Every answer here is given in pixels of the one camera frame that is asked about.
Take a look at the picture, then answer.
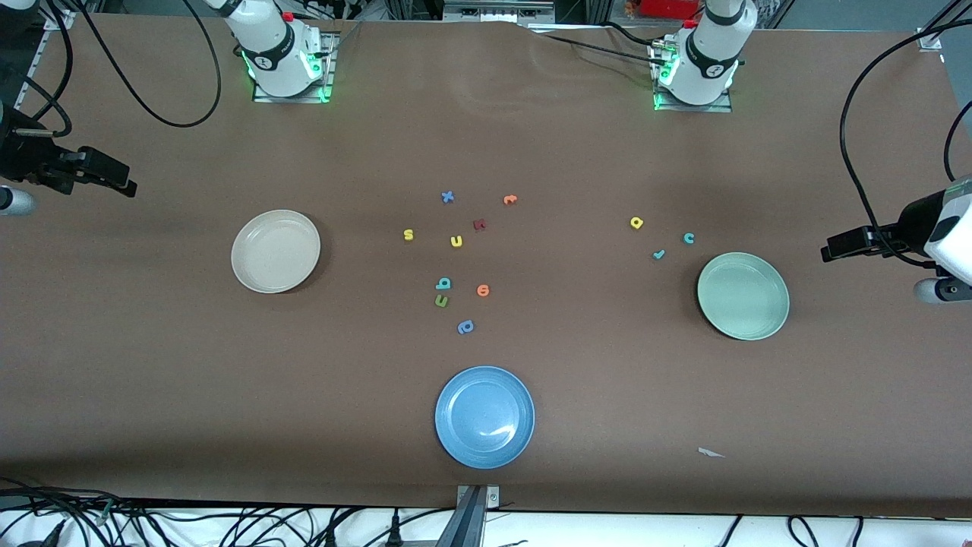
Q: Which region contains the pale green round plate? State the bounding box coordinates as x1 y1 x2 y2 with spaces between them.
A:
697 252 791 340

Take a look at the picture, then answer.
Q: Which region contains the beige round plate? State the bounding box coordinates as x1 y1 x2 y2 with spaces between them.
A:
231 210 321 294

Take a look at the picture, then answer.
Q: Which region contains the brown table cover sheet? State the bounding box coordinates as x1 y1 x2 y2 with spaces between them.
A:
0 14 972 519

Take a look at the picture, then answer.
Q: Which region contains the red box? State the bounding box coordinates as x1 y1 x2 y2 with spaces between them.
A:
642 0 703 20

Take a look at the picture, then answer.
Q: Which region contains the blue round plate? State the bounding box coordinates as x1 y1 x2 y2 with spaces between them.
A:
435 366 535 470

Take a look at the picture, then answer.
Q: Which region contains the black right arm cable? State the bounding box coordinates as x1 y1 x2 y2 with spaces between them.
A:
0 0 222 139

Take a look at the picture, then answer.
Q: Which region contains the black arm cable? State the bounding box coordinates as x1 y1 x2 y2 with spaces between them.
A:
0 0 222 139
839 0 972 268

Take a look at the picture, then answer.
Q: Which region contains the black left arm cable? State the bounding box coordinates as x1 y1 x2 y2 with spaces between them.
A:
839 0 972 268

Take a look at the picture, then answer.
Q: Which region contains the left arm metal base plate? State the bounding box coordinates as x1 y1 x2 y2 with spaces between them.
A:
653 42 734 113

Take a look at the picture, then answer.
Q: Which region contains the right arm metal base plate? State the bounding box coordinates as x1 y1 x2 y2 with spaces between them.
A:
252 30 335 103

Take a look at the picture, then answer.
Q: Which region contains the black base cable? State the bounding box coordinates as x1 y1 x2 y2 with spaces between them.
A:
541 32 669 69
604 21 673 50

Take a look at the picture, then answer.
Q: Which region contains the grey metal frame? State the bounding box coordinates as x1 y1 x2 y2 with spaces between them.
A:
443 0 557 24

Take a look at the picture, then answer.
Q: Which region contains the aluminium table edge bracket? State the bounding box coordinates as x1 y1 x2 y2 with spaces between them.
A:
437 485 500 547

